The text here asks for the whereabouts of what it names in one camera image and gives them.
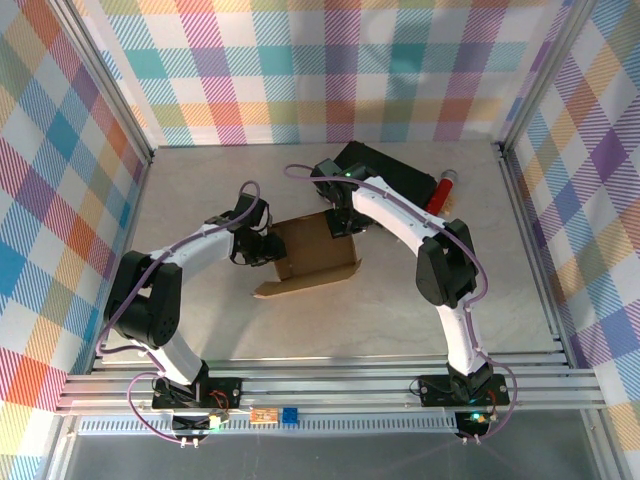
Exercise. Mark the small black electronics box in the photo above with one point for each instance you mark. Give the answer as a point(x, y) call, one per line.
point(472, 422)
point(192, 425)

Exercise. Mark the small orange circuit board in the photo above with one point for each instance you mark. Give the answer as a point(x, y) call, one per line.
point(264, 416)

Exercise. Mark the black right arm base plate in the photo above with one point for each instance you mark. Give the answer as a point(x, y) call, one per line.
point(435, 390)

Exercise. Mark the aluminium front rail beam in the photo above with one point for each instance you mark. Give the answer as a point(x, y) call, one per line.
point(325, 387)

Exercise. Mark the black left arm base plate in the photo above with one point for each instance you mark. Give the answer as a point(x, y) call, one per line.
point(225, 392)

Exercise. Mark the red cylinder with silver cap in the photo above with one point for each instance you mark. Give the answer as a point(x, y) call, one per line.
point(442, 192)

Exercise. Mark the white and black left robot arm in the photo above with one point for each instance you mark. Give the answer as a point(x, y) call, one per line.
point(200, 245)

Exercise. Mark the aluminium frame post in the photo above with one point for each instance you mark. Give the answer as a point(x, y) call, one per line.
point(545, 75)
point(105, 85)

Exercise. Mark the black flat tray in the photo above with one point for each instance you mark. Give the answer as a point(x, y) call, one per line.
point(400, 175)

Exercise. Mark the blue plastic block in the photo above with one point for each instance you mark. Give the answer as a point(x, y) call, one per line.
point(290, 416)

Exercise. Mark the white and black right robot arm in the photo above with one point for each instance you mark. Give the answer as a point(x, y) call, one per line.
point(390, 210)

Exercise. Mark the brown cardboard box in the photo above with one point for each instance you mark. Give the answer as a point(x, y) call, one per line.
point(312, 250)

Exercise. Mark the aluminium side rail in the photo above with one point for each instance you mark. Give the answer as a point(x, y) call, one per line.
point(532, 250)

